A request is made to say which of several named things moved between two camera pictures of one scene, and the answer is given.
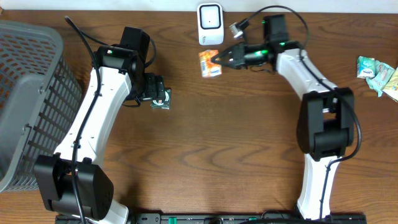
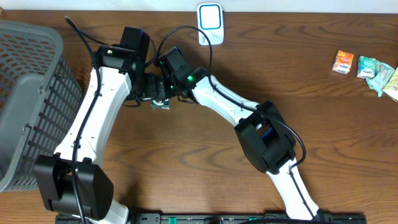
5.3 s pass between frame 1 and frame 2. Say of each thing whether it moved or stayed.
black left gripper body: stayed
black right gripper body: moved
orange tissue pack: moved
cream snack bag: stayed
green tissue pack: stayed
